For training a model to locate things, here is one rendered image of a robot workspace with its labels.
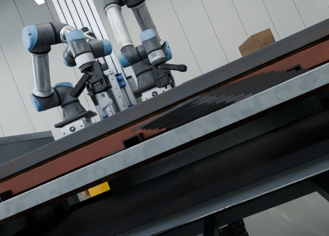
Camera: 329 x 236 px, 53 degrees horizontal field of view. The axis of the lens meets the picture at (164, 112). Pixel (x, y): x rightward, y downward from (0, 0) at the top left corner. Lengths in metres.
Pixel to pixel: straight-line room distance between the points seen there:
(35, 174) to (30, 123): 11.02
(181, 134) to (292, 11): 12.42
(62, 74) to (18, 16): 2.55
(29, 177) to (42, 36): 0.90
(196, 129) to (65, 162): 0.53
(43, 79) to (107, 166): 1.36
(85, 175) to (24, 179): 0.47
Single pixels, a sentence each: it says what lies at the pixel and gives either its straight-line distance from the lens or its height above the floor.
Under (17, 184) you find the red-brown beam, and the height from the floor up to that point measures 0.78.
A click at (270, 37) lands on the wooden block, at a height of 0.88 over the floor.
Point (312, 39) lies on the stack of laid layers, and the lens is 0.95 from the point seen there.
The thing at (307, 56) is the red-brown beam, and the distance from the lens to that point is 0.94.
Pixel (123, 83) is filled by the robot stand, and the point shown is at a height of 1.14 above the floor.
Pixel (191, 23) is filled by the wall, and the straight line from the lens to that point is 11.97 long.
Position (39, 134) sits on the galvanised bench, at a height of 1.03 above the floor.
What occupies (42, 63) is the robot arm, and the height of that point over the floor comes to 1.34.
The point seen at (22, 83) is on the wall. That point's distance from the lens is 12.30.
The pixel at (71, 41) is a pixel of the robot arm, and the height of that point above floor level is 1.23.
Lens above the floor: 0.75
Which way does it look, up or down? 3 degrees up
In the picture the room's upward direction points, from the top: 23 degrees counter-clockwise
